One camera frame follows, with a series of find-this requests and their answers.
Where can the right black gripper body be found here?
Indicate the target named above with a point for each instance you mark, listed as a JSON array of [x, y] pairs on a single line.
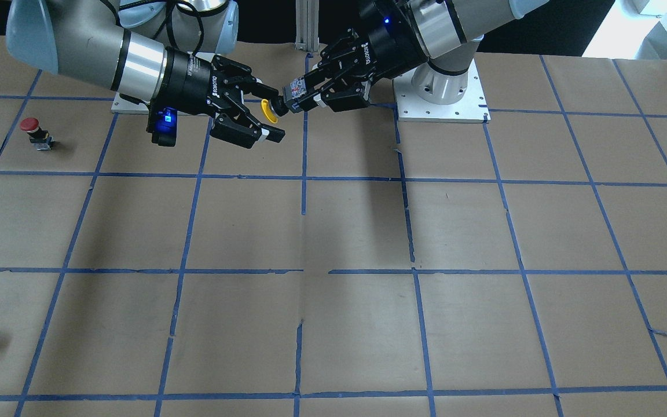
[[190, 80]]

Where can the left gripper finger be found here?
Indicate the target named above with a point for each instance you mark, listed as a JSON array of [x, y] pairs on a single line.
[[338, 96], [342, 63]]

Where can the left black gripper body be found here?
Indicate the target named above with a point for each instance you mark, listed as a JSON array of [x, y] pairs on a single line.
[[390, 44]]

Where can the red push button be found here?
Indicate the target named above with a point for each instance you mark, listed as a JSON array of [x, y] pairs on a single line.
[[38, 137]]

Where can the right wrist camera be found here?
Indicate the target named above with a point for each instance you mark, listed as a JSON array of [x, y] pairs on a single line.
[[162, 124]]

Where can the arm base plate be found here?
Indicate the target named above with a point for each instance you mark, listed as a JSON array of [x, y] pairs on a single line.
[[424, 95]]

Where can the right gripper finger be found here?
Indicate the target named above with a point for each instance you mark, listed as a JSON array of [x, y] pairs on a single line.
[[232, 80], [234, 123]]

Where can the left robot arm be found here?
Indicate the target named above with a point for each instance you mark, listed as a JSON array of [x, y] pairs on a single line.
[[447, 26]]

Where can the aluminium frame post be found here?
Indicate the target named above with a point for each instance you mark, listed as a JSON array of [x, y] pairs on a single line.
[[306, 23]]

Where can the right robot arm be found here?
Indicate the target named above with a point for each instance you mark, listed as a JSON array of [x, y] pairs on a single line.
[[119, 45]]

